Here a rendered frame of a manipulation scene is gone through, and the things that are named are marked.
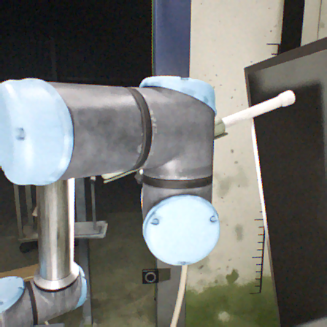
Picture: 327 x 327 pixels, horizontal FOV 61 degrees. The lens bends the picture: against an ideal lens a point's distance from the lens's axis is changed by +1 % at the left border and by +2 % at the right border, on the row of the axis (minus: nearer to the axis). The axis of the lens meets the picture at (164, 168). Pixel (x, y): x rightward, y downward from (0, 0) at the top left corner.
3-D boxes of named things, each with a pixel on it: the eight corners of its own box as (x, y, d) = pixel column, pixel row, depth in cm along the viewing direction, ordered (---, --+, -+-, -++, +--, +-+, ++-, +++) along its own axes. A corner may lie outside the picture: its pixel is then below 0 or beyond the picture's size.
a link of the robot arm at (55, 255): (28, 302, 106) (16, 106, 79) (74, 285, 116) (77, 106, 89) (39, 335, 94) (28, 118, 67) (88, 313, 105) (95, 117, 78)
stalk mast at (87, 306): (93, 322, 198) (79, 85, 166) (92, 328, 192) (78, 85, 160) (85, 322, 198) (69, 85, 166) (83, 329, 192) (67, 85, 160)
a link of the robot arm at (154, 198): (227, 190, 30) (224, 273, 32) (200, 168, 42) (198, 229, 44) (142, 193, 29) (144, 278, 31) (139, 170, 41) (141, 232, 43)
